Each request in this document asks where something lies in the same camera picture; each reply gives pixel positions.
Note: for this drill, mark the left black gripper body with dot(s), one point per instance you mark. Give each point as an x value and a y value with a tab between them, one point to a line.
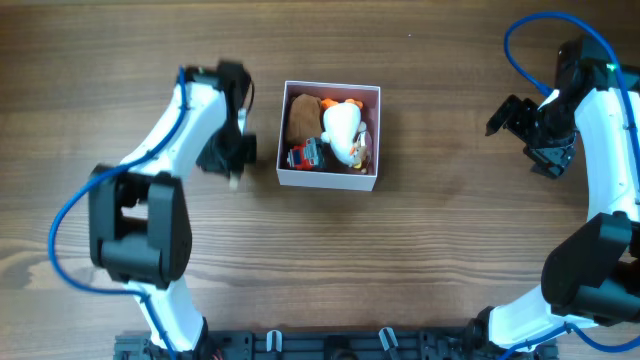
228	152

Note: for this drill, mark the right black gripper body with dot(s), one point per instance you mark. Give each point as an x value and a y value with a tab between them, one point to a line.
546	135

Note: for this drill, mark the yellow wooden rattle drum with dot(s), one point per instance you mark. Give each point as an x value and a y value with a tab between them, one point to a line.
234	180

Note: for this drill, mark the red toy fire truck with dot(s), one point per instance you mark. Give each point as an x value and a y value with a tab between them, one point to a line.
308	156

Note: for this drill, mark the brown plush bear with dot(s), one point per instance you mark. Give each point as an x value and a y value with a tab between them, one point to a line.
304	119

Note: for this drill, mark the white orange plush duck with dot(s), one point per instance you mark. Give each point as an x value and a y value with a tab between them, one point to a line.
341	121

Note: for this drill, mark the white wooden rattle drum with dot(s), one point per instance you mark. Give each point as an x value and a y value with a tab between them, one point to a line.
361	150

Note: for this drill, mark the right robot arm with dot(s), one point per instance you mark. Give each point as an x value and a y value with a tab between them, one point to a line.
592	278

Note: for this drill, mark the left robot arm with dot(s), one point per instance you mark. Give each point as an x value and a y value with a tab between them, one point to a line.
139	227

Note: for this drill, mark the pink white cardboard box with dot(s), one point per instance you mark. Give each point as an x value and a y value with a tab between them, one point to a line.
346	179

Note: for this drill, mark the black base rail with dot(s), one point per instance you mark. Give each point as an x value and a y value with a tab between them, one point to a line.
386	343

